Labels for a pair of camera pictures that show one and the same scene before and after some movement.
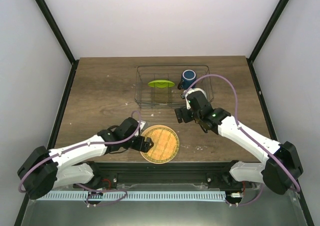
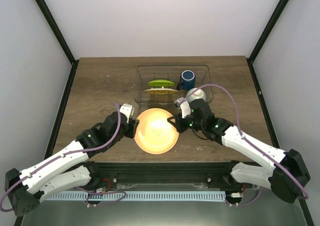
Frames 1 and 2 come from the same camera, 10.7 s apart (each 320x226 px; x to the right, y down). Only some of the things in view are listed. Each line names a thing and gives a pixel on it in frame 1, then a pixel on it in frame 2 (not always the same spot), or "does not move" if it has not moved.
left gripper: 146,147 to 133,127
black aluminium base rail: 181,176 does not move
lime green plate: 161,83 does not move
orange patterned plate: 166,144 to 161,91
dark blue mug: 188,77 does not move
